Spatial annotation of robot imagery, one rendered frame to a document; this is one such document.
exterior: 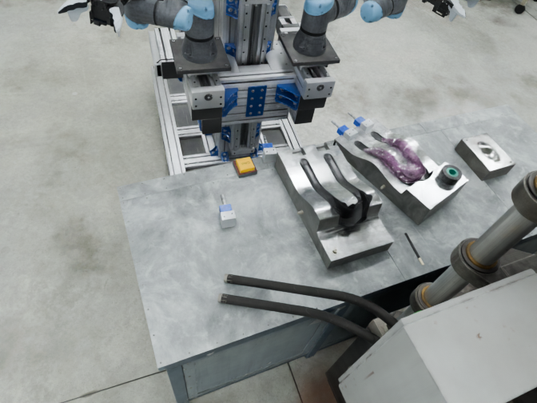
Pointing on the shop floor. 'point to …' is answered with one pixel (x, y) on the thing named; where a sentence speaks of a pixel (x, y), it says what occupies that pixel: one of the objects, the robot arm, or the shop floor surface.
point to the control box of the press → (455, 350)
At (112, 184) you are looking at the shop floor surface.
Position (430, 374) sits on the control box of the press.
